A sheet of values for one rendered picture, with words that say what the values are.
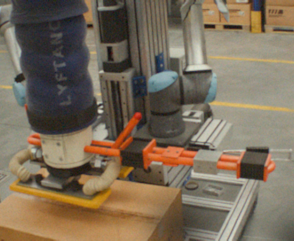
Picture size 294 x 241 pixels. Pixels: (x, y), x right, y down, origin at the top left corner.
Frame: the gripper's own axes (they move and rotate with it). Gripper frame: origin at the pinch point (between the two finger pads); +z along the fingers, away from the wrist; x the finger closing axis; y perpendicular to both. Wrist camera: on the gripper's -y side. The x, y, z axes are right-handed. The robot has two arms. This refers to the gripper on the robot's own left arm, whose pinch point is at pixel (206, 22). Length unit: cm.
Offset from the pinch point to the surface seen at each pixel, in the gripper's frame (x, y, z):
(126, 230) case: -16, 35, 58
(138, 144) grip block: -14.1, 25.5, 32.0
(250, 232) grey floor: -6, -96, 152
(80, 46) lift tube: -29.0, 27.3, 1.8
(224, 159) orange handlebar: 12.1, 25.0, 33.4
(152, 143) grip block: -9.7, 25.0, 31.1
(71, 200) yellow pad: -30, 42, 45
